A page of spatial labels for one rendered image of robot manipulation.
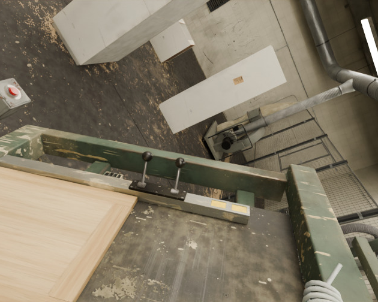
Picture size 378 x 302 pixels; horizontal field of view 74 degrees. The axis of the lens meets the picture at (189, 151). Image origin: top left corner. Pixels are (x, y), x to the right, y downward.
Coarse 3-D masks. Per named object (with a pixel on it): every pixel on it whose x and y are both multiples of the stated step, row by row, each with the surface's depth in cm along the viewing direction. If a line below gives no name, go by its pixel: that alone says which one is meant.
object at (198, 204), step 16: (0, 160) 95; (16, 160) 96; (32, 160) 97; (48, 176) 93; (64, 176) 91; (80, 176) 91; (96, 176) 92; (128, 192) 88; (176, 208) 87; (192, 208) 86; (208, 208) 84
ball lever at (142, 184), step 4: (144, 152) 88; (148, 152) 88; (144, 156) 87; (148, 156) 87; (152, 156) 89; (144, 160) 88; (148, 160) 88; (144, 168) 88; (144, 172) 88; (144, 176) 89; (140, 184) 88; (144, 184) 88
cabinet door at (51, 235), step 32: (0, 192) 83; (32, 192) 85; (64, 192) 86; (96, 192) 88; (0, 224) 72; (32, 224) 73; (64, 224) 74; (96, 224) 76; (0, 256) 63; (32, 256) 64; (64, 256) 65; (96, 256) 66; (0, 288) 56; (32, 288) 57; (64, 288) 58
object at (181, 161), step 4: (176, 160) 86; (180, 160) 86; (184, 160) 87; (176, 164) 86; (180, 164) 86; (184, 164) 86; (180, 168) 87; (176, 176) 87; (176, 180) 87; (176, 184) 87; (176, 188) 87; (172, 192) 86; (176, 192) 86
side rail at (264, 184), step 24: (48, 144) 117; (72, 144) 114; (96, 144) 112; (120, 144) 113; (120, 168) 115; (168, 168) 110; (192, 168) 107; (216, 168) 104; (240, 168) 105; (264, 192) 105
